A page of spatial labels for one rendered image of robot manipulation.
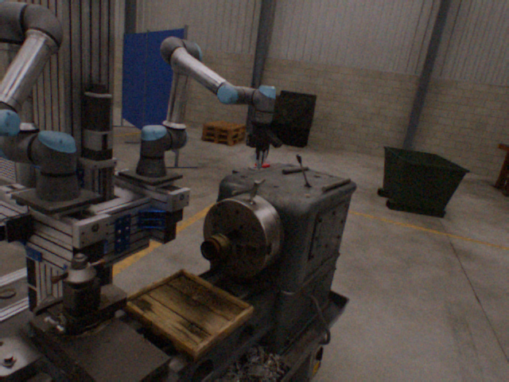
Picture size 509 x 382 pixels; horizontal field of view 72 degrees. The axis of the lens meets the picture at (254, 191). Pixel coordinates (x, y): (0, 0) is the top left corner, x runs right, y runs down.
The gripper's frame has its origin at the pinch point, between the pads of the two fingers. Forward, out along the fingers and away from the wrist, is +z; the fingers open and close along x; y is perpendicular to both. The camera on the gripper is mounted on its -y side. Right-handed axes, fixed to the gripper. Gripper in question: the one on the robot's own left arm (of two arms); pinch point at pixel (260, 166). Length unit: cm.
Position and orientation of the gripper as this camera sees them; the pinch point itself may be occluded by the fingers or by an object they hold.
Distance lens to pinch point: 161.7
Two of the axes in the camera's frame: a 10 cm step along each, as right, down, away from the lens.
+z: -1.4, 9.5, 3.0
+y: -8.1, -2.8, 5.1
